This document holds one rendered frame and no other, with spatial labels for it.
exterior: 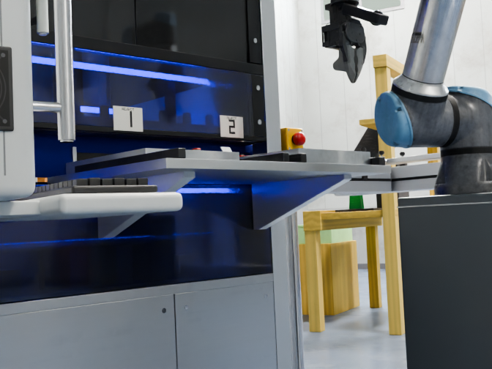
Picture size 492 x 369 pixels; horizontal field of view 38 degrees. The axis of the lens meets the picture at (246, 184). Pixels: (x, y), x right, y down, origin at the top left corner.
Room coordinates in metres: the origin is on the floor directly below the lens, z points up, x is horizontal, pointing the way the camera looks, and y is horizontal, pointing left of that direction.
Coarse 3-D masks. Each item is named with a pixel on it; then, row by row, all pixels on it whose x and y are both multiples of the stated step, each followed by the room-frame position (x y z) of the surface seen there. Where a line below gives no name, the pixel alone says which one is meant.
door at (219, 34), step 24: (144, 0) 1.79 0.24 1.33; (168, 0) 1.84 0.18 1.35; (192, 0) 1.90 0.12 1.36; (216, 0) 1.95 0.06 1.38; (240, 0) 2.02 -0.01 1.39; (144, 24) 1.79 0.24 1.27; (168, 24) 1.84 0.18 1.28; (192, 24) 1.89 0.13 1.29; (216, 24) 1.95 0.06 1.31; (240, 24) 2.01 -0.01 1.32; (168, 48) 1.84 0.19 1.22; (192, 48) 1.89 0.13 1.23; (216, 48) 1.95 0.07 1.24; (240, 48) 2.01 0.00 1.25
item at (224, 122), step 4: (220, 116) 1.94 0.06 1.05; (224, 116) 1.95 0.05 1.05; (228, 116) 1.96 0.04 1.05; (232, 116) 1.97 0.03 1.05; (236, 116) 1.98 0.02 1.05; (220, 120) 1.94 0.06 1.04; (224, 120) 1.95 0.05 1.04; (236, 120) 1.98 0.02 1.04; (240, 120) 1.99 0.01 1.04; (220, 124) 1.94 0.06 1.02; (224, 124) 1.95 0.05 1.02; (228, 124) 1.96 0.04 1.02; (232, 124) 1.97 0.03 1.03; (236, 124) 1.98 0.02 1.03; (240, 124) 1.99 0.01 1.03; (220, 128) 1.94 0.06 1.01; (224, 128) 1.95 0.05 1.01; (228, 128) 1.96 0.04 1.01; (232, 128) 1.97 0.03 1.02; (236, 128) 1.98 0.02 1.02; (240, 128) 1.99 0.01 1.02; (220, 132) 1.94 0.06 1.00; (224, 132) 1.94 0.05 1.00; (228, 132) 1.96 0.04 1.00; (236, 132) 1.98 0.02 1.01; (240, 132) 1.99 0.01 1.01; (220, 136) 1.94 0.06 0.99; (224, 136) 1.94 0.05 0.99; (228, 136) 1.96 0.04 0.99; (232, 136) 1.96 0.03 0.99; (236, 136) 1.98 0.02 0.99; (240, 136) 1.98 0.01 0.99
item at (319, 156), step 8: (272, 152) 1.66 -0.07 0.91; (280, 152) 1.64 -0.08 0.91; (288, 152) 1.62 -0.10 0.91; (296, 152) 1.61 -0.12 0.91; (304, 152) 1.61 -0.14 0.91; (312, 152) 1.63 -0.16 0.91; (320, 152) 1.65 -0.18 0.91; (328, 152) 1.67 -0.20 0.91; (336, 152) 1.69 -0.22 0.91; (344, 152) 1.71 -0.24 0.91; (352, 152) 1.73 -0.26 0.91; (360, 152) 1.75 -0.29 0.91; (368, 152) 1.77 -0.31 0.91; (312, 160) 1.63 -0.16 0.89; (320, 160) 1.65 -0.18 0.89; (328, 160) 1.67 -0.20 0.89; (336, 160) 1.69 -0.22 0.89; (344, 160) 1.71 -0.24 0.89; (352, 160) 1.73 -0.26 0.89; (360, 160) 1.75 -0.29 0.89; (368, 160) 1.77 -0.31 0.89
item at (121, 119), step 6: (114, 108) 1.71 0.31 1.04; (120, 108) 1.72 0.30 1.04; (126, 108) 1.73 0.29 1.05; (132, 108) 1.74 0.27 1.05; (138, 108) 1.76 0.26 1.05; (114, 114) 1.71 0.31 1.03; (120, 114) 1.72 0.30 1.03; (126, 114) 1.73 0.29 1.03; (132, 114) 1.74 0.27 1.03; (138, 114) 1.76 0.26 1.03; (114, 120) 1.71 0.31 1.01; (120, 120) 1.72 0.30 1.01; (126, 120) 1.73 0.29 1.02; (138, 120) 1.76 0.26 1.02; (114, 126) 1.71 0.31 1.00; (120, 126) 1.72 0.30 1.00; (126, 126) 1.73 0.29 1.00; (138, 126) 1.75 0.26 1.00
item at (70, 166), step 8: (128, 152) 1.50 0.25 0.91; (136, 152) 1.48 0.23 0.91; (144, 152) 1.46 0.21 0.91; (192, 152) 1.54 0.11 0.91; (200, 152) 1.55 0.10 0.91; (208, 152) 1.57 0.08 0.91; (216, 152) 1.58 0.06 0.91; (224, 152) 1.60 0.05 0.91; (232, 152) 1.62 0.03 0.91; (80, 160) 1.66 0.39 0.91; (88, 160) 1.63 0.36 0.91; (96, 160) 1.60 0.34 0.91; (104, 160) 1.58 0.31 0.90; (72, 168) 1.68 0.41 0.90
